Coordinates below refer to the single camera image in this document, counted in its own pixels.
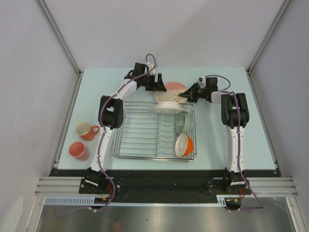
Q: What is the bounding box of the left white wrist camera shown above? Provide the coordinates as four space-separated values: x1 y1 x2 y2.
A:
146 61 156 75

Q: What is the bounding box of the white slotted cable duct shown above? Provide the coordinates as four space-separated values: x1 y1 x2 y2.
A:
44 195 253 207

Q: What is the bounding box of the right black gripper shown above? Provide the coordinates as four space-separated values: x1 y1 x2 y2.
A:
179 84 208 104

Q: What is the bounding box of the white orange ceramic bowl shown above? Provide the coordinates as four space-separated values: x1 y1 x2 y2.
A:
175 133 194 158

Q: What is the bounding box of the pink cup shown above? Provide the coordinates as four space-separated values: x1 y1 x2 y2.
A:
69 141 90 161

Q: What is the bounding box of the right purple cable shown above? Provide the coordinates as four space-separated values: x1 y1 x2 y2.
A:
199 74 264 210

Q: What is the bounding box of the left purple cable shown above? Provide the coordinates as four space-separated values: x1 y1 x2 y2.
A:
90 53 157 213

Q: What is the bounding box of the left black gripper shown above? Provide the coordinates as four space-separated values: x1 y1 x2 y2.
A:
141 74 167 93

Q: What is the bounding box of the purple cable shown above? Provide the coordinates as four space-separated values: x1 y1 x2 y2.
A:
199 74 264 210
90 53 157 213

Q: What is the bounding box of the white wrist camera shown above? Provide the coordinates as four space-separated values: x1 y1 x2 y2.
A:
198 76 206 86
146 61 156 75

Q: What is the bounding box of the pink cream floral plate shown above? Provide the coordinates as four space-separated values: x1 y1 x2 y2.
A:
154 82 187 104

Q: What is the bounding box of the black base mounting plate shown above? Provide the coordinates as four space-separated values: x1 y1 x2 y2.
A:
49 169 281 209

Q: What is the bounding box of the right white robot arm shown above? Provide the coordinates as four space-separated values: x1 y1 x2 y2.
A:
178 74 250 194

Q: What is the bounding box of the orange mug with handle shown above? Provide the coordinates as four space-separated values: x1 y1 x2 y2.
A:
75 121 100 141

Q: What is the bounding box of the green ceramic bowl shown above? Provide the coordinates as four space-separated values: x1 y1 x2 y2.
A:
176 112 193 135

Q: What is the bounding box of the metal wire dish rack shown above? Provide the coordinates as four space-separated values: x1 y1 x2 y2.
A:
112 101 197 162

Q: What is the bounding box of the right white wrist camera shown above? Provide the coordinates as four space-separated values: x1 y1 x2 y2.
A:
198 76 206 86

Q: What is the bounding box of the aluminium frame rail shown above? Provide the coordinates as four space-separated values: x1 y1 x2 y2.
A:
35 176 84 196

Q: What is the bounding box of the white scalloped plate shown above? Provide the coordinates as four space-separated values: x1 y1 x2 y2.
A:
149 101 189 115

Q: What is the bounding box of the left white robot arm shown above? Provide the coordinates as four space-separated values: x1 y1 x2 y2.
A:
84 61 166 193

